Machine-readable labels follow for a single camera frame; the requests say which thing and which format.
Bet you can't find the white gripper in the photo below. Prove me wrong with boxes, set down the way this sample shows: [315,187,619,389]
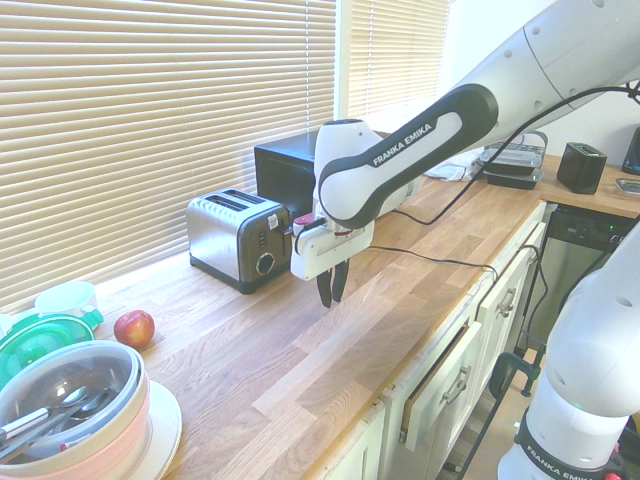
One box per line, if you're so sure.
[290,222,376,309]

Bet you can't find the stainless steel two-slot toaster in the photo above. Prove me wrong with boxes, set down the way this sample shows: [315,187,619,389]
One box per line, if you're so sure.
[185,187,297,296]

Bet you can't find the black steel microwave oven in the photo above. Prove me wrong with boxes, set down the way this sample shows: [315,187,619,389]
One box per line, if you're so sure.
[253,131,322,222]

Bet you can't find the white open drawer front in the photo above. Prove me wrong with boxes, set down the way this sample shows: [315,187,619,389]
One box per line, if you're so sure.
[401,319,485,452]

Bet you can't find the white crumpled cloth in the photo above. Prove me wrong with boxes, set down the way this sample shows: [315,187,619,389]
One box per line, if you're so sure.
[424,148,489,182]

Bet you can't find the white kitchen cabinet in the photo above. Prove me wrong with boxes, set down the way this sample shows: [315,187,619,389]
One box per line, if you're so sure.
[299,199,559,480]

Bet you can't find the green metal clamp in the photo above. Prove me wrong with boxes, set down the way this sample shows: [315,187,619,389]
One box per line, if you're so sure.
[488,349,545,397]

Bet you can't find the red apple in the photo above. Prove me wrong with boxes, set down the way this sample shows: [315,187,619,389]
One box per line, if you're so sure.
[112,309,157,350]

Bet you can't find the black clear-lid food container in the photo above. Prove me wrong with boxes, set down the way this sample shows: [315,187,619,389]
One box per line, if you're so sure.
[482,166,546,192]
[478,130,550,170]

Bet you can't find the white plate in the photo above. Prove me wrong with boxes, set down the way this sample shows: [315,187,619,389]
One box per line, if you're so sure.
[130,378,184,480]

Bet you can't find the narrow beige window blind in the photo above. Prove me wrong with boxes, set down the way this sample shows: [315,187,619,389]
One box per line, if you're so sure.
[346,0,452,122]

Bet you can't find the stainless steel dishwasher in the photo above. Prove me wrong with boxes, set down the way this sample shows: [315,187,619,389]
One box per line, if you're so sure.
[519,201,640,352]

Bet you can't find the wide beige window blind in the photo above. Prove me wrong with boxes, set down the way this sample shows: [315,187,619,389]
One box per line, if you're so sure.
[0,0,338,316]

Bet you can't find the stacked bowls with utensils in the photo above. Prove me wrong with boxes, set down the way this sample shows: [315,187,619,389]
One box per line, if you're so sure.
[0,357,152,480]

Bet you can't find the white ceramic cup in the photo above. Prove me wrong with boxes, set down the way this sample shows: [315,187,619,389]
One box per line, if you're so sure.
[33,280,98,319]

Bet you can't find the small black box appliance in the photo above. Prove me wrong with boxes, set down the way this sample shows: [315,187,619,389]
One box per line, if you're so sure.
[555,141,609,196]

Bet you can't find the metal spoon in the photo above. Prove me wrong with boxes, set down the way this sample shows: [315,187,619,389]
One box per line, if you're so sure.
[48,386,115,422]

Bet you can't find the clear glass bowl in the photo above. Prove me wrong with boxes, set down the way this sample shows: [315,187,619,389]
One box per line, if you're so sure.
[0,339,147,464]

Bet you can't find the green plastic container lid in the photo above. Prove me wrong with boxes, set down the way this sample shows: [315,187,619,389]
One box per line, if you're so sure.
[0,306,105,372]

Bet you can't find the black toaster power cable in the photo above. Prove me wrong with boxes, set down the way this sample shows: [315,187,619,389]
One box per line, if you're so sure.
[368,244,500,282]

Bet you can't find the black hanging cable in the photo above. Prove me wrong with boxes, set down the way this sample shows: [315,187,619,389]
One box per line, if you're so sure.
[521,243,550,324]

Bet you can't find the silver handled knife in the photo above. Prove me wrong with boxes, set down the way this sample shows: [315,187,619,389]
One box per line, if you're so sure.
[0,406,54,442]

